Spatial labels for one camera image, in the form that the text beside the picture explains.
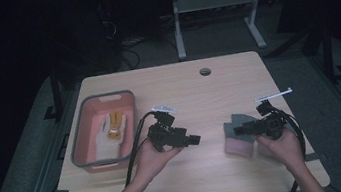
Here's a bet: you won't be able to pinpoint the white metal table frame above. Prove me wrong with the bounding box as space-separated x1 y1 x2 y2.
169 0 275 62

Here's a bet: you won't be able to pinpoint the person's left hand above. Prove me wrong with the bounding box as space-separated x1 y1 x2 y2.
130 137 188 187

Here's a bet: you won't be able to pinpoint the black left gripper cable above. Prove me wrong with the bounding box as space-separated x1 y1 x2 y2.
114 109 168 188

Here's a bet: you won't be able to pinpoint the person's right hand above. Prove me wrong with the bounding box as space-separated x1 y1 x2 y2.
253 123 308 176

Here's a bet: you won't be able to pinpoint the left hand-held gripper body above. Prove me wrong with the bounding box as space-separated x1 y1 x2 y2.
143 101 191 154

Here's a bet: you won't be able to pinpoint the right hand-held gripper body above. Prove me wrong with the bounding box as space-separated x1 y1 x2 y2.
246 87 299 143

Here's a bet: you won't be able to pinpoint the white sock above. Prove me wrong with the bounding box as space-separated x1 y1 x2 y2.
89 115 116 162

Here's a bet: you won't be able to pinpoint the yellow object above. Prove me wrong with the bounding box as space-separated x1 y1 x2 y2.
103 109 133 160

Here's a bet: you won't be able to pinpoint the cables on floor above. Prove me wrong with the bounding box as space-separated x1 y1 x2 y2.
98 8 182 74

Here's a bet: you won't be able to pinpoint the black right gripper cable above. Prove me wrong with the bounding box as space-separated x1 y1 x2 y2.
264 96 313 192

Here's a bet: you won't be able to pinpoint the pink basin with grey rim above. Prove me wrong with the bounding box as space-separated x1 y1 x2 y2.
62 88 146 177

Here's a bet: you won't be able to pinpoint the round table cable hole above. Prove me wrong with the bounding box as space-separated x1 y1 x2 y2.
198 66 213 78

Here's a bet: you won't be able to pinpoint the black metal stand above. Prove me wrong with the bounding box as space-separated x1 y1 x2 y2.
316 23 341 85

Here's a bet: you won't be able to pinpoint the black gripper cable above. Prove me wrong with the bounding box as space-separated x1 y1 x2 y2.
114 109 168 188
264 96 313 192

